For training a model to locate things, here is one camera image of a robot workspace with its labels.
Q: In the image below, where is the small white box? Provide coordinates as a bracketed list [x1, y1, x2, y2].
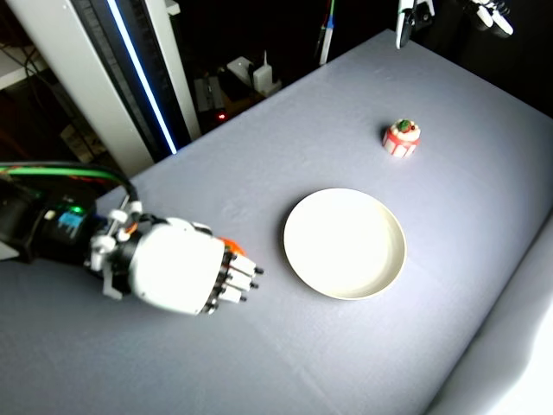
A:
[226, 55, 255, 83]

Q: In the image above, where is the grey table cloth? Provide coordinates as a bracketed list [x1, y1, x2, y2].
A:
[0, 29, 553, 415]

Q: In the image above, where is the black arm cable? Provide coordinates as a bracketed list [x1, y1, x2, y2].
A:
[0, 162, 140, 205]

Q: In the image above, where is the white column with light strip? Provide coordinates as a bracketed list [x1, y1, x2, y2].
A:
[6, 0, 202, 176]

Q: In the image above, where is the white round plate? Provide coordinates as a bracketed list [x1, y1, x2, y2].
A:
[283, 188, 408, 302]

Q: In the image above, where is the white power adapter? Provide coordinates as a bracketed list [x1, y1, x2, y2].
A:
[252, 50, 283, 97]

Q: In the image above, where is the red white toy cupcake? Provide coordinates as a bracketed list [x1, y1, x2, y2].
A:
[382, 118, 423, 159]

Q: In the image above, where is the black device with red light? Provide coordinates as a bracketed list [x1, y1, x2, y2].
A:
[207, 110, 235, 127]

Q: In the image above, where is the white shelf board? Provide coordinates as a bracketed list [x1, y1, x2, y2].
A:
[0, 42, 48, 90]

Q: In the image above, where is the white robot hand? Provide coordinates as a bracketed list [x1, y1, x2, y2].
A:
[128, 218, 265, 316]
[396, 0, 514, 49]

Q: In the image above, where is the orange toy pumpkin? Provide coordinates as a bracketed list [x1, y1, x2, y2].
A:
[217, 236, 247, 257]

